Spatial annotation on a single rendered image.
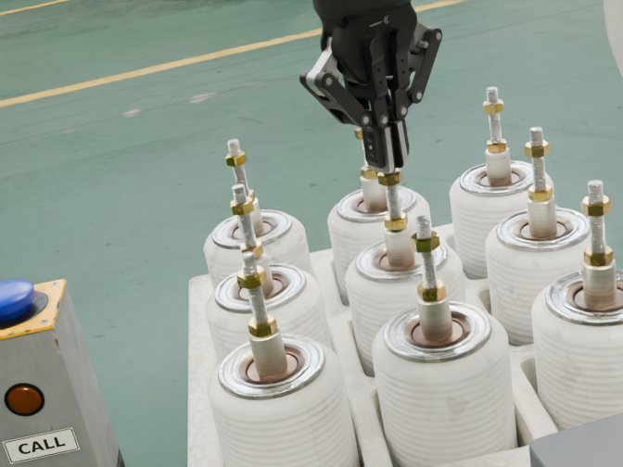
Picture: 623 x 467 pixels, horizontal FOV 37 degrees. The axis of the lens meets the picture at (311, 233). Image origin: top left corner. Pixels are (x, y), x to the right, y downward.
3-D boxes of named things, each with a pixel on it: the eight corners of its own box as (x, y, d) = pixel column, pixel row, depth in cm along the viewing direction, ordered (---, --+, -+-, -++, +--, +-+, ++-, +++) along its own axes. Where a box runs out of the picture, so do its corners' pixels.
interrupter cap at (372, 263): (467, 262, 74) (466, 254, 74) (388, 296, 71) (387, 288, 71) (413, 233, 80) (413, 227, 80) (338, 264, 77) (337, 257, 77)
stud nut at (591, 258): (595, 252, 65) (595, 241, 65) (617, 258, 64) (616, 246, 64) (579, 263, 64) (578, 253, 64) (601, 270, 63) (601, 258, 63)
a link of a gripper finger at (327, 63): (323, 25, 66) (343, 42, 68) (296, 82, 66) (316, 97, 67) (345, 27, 65) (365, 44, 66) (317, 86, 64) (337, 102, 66)
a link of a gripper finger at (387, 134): (371, 121, 71) (376, 167, 73) (364, 124, 71) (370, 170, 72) (390, 126, 70) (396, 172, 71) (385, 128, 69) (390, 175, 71)
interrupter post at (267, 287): (250, 285, 77) (243, 250, 75) (278, 283, 76) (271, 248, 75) (243, 300, 75) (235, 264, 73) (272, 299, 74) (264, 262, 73)
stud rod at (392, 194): (402, 239, 75) (391, 153, 72) (406, 244, 75) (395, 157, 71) (391, 242, 75) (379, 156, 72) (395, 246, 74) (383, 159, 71)
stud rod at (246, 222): (258, 267, 75) (238, 182, 72) (265, 270, 75) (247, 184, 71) (247, 271, 75) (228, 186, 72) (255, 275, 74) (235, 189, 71)
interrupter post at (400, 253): (422, 263, 75) (417, 226, 74) (398, 273, 74) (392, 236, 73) (405, 254, 77) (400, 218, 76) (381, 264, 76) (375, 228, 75)
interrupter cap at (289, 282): (230, 272, 80) (228, 265, 79) (315, 267, 78) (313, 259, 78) (204, 319, 73) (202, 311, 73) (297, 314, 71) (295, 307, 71)
